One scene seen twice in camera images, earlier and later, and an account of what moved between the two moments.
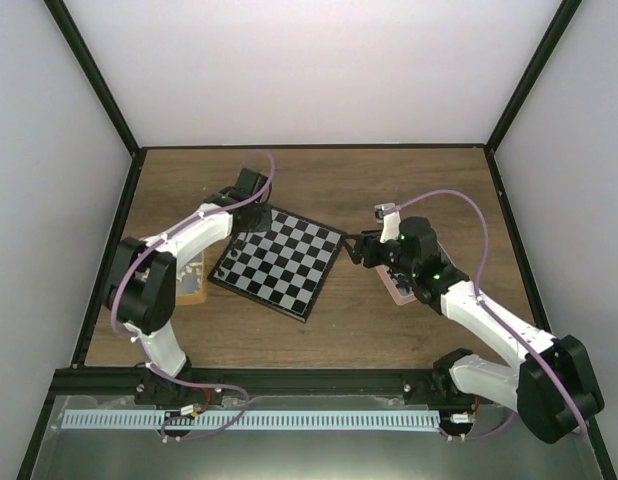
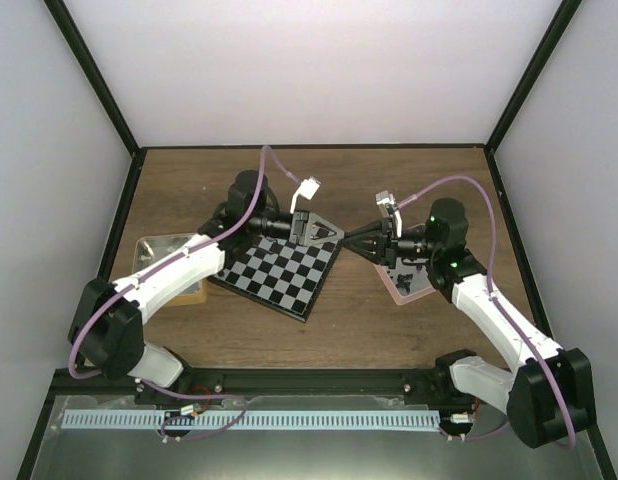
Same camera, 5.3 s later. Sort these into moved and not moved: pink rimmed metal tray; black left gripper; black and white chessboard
Moved: black left gripper
Not moved: pink rimmed metal tray; black and white chessboard
